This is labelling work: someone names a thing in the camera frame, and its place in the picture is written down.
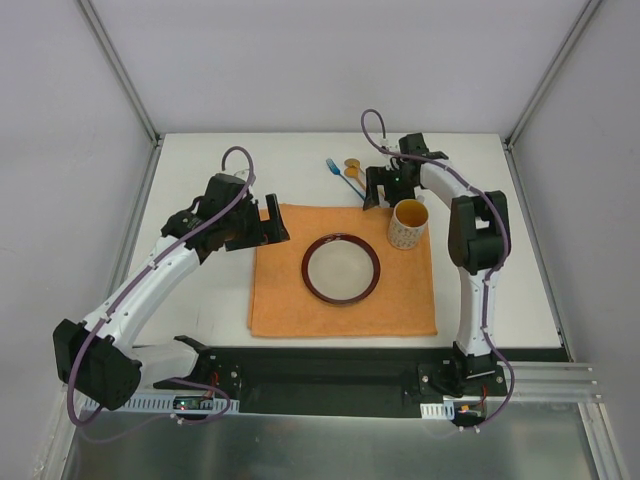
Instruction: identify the gold spoon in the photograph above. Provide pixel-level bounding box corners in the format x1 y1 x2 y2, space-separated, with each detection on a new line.
344 158 366 184
343 166 366 197

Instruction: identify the white floral mug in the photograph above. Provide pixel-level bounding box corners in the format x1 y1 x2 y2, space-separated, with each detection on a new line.
387 199 429 250

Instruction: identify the blue metal fork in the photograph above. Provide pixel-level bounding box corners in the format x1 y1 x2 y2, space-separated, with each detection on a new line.
326 158 365 201

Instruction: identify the orange cloth placemat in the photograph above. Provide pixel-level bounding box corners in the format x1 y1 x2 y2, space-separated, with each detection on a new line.
248 205 437 338

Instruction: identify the red rimmed plate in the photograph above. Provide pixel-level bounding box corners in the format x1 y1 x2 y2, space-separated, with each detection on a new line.
301 233 381 306

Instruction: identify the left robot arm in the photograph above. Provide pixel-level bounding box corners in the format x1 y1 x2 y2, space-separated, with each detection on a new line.
53 173 290 410

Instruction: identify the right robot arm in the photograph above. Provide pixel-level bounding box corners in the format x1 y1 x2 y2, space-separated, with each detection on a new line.
363 134 511 398

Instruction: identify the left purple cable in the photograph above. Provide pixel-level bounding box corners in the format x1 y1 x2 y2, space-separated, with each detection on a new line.
66 146 257 444

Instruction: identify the purple cable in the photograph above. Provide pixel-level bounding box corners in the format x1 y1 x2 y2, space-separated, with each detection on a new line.
66 146 257 444
360 108 516 436

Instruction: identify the left aluminium frame post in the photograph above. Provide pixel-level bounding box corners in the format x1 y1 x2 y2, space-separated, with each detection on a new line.
74 0 164 147

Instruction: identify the aluminium frame post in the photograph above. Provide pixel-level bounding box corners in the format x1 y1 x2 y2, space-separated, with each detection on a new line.
74 0 164 147
504 0 605 151

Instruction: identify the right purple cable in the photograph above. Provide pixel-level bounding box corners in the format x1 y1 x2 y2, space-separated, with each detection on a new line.
360 108 516 436

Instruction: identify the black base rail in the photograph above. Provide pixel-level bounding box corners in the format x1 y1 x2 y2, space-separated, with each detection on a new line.
183 346 507 418

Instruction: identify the left white cable duct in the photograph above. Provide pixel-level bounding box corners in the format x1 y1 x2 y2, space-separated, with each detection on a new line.
79 393 236 414

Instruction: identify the white cable duct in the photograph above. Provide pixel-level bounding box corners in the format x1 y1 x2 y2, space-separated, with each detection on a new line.
79 393 236 414
420 401 455 421

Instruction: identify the right white cable duct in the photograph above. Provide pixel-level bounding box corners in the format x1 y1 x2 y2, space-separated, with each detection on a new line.
420 401 455 421

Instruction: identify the aluminium front rail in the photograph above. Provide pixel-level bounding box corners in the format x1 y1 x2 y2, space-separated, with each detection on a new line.
512 362 603 403

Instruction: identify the right aluminium frame post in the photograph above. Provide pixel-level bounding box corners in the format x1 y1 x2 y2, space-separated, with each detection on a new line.
504 0 605 151

